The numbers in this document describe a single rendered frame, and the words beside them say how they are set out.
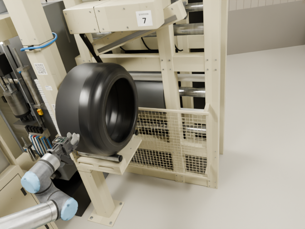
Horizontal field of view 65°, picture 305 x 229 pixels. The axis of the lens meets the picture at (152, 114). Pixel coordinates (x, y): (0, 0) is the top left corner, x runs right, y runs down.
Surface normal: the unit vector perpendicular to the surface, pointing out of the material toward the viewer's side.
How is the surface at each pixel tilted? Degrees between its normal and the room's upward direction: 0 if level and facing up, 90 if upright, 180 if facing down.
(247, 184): 0
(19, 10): 90
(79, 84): 30
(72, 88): 35
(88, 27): 90
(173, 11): 90
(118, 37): 90
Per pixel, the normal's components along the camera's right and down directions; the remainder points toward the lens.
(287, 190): -0.14, -0.83
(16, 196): 0.93, 0.07
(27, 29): -0.33, 0.55
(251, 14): 0.00, 0.55
